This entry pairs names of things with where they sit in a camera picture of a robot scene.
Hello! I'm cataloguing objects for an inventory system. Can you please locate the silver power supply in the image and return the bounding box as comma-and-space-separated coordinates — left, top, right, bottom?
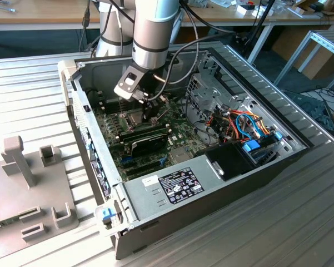
121, 154, 226, 224

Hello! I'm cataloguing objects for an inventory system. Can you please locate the black pole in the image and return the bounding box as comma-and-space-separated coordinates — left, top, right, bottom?
237, 0, 276, 48

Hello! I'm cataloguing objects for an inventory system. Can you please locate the orange wire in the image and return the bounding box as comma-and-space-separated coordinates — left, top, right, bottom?
228, 110, 273, 139

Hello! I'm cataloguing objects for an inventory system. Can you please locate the grey parts rack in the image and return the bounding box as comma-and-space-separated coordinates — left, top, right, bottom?
0, 135, 80, 264

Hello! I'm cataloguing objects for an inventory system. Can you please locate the large brown cardboard panel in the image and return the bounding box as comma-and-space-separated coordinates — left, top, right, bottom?
271, 26, 334, 80

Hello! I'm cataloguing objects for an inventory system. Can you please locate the blue wire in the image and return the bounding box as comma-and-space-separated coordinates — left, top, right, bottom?
235, 112, 262, 140

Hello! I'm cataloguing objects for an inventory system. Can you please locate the small white sticker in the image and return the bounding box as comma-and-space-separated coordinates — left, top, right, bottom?
142, 175, 159, 188

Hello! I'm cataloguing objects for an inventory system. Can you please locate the blue case latch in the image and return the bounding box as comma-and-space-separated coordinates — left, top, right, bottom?
99, 207, 115, 224

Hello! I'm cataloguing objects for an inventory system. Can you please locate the green RAM stick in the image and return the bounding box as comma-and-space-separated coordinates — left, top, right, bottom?
0, 216, 21, 231

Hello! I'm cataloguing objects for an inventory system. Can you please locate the silver chipset heatsink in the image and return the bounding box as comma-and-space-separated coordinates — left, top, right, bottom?
171, 147, 192, 165

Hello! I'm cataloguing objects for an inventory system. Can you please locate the open black PC case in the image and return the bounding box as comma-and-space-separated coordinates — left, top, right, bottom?
57, 46, 315, 261

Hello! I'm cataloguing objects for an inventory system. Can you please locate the CPU socket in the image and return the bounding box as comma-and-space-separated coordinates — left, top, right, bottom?
123, 110, 158, 133

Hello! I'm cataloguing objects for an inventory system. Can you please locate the green motherboard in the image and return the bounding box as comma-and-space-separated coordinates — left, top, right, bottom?
93, 93, 221, 182

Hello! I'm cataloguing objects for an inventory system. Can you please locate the black graphics card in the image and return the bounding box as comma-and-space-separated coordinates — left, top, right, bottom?
122, 130, 169, 159

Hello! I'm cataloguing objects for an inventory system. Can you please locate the black rating label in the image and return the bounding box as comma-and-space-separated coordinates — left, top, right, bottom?
158, 166, 205, 205

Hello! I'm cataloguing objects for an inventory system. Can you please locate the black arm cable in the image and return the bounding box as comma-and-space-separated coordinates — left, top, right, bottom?
155, 0, 237, 101

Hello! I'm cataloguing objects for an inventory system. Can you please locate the aluminium frame shelf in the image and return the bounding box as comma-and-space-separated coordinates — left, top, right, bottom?
273, 29, 334, 90

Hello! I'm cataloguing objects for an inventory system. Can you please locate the installed RAM stick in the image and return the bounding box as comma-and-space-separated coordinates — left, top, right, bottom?
117, 126, 171, 141

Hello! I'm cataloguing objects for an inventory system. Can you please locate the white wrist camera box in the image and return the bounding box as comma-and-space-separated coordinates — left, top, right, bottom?
113, 65, 150, 102

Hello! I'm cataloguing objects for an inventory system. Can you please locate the wooden desk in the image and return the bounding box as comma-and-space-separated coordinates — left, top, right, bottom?
0, 0, 101, 31
182, 0, 334, 65

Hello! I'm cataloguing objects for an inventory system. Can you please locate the small white box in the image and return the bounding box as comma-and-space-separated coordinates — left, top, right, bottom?
236, 4, 254, 16

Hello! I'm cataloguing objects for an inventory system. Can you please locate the silver disk bay cage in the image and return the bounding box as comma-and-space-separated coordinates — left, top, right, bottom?
185, 72, 258, 125

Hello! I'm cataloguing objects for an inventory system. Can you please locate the hanging grey cable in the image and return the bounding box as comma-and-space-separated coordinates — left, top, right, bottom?
79, 0, 92, 53

